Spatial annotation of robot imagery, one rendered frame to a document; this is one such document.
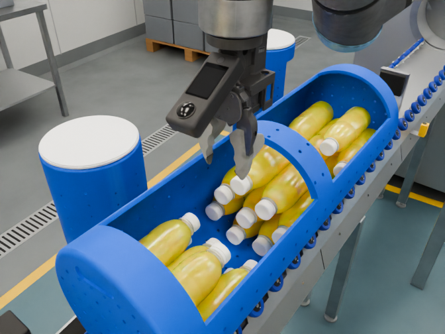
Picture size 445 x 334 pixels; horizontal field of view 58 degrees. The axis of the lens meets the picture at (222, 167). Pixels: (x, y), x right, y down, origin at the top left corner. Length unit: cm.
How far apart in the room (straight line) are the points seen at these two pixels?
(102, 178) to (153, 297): 62
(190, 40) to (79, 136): 334
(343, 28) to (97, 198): 83
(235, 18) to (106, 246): 34
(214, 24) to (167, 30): 416
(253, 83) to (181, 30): 400
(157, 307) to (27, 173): 257
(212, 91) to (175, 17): 406
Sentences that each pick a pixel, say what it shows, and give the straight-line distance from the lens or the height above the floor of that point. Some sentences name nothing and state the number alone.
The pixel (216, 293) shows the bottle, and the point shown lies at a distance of 69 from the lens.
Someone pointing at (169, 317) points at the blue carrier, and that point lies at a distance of 56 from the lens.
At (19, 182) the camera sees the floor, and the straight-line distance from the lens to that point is 299.
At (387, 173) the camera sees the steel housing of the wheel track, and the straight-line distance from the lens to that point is 141.
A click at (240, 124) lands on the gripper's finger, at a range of 54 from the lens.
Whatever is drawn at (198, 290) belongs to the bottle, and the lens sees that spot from 65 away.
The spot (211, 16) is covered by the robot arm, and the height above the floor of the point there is 152.
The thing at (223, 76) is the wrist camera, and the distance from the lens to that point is 50.
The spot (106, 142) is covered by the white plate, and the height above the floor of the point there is 104.
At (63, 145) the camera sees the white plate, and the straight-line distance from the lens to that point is 121.
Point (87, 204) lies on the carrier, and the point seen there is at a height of 91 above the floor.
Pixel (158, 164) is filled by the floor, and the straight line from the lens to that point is 288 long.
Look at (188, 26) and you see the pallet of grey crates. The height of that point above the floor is 38.
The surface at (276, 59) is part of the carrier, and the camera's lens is 188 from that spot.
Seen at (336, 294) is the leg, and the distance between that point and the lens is 187.
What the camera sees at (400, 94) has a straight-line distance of 161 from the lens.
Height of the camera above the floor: 165
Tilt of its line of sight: 36 degrees down
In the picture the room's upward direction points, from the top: straight up
